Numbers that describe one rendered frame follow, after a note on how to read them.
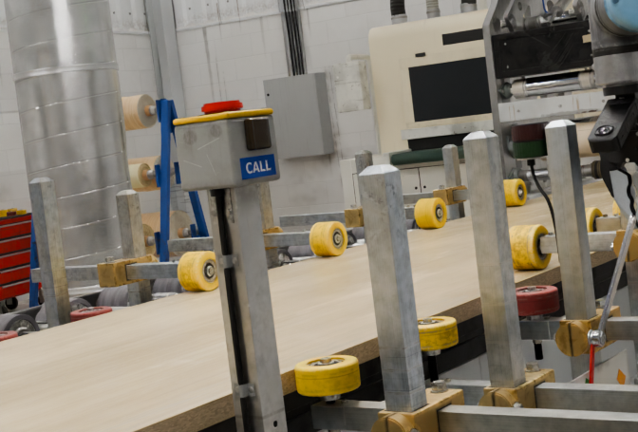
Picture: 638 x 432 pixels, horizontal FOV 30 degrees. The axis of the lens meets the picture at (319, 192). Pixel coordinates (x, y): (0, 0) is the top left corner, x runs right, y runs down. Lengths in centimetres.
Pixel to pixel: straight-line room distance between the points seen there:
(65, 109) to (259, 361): 438
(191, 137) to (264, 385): 25
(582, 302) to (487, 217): 30
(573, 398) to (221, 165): 68
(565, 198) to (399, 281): 50
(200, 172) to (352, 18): 1057
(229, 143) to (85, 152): 438
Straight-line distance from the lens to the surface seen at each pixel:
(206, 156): 112
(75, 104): 548
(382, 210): 134
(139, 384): 155
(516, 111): 438
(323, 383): 146
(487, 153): 155
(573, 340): 179
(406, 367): 136
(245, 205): 114
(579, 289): 180
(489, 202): 156
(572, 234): 179
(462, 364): 192
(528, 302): 186
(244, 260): 113
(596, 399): 159
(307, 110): 1169
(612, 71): 179
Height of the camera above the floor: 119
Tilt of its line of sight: 3 degrees down
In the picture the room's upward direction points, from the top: 7 degrees counter-clockwise
